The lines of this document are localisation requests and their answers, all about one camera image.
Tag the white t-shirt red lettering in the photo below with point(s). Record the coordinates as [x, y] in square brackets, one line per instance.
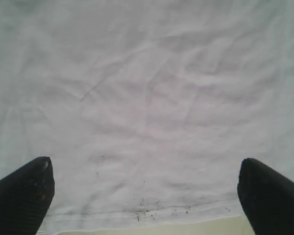
[146, 107]

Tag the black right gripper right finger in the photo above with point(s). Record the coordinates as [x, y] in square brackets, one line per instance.
[267, 198]

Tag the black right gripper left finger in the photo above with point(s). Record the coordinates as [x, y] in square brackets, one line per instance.
[25, 197]

